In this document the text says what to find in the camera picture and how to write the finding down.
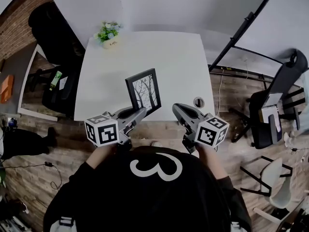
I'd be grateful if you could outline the white cable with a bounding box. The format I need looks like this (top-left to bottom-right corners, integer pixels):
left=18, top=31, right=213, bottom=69
left=216, top=75, right=224, bottom=117

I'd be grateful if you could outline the stack of white papers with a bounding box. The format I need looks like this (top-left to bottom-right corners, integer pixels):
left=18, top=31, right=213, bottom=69
left=259, top=92, right=283, bottom=133

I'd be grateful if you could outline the white paper sheet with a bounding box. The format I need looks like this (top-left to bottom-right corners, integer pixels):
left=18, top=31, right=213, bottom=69
left=58, top=75, right=69, bottom=90

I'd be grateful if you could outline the orange box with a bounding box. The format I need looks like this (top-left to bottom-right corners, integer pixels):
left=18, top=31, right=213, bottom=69
left=0, top=74, right=14, bottom=104

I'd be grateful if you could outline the person's right forearm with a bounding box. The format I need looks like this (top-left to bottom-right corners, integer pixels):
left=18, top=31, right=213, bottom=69
left=195, top=145, right=229, bottom=180

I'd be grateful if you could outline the green bottle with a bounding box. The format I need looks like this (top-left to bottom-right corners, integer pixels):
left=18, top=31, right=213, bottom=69
left=49, top=71, right=63, bottom=92

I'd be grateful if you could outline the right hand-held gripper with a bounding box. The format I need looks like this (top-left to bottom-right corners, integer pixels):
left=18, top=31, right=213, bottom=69
left=172, top=102, right=229, bottom=154

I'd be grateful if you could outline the black office chair with armrests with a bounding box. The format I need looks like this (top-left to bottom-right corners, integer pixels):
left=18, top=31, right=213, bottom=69
left=229, top=48, right=309, bottom=150

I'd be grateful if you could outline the black framed tree picture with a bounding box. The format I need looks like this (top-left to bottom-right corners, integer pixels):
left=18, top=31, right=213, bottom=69
left=125, top=68, right=162, bottom=117

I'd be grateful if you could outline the whiteboard on black stand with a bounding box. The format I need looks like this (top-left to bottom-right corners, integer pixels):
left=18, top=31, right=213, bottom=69
left=208, top=0, right=309, bottom=82

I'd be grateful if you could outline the person's left forearm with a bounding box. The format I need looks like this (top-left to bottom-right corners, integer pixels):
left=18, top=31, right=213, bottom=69
left=85, top=144, right=119, bottom=170

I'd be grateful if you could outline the grey desk with white edge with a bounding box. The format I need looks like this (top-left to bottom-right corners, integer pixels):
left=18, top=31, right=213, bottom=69
left=0, top=42, right=59, bottom=122

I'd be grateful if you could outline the black high-back office chair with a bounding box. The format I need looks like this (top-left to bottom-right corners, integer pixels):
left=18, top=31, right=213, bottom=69
left=28, top=2, right=85, bottom=117

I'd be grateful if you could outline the potted plant in white pot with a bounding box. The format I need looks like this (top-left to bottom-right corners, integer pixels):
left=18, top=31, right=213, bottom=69
left=94, top=20, right=123, bottom=50

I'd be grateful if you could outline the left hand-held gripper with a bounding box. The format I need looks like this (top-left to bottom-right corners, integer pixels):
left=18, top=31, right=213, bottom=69
left=84, top=106, right=147, bottom=152

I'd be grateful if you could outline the person in dark jacket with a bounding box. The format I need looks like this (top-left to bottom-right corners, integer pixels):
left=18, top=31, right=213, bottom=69
left=43, top=145, right=253, bottom=232

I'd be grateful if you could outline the white chair with black legs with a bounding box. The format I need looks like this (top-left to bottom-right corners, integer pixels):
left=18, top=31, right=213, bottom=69
left=240, top=156, right=294, bottom=209

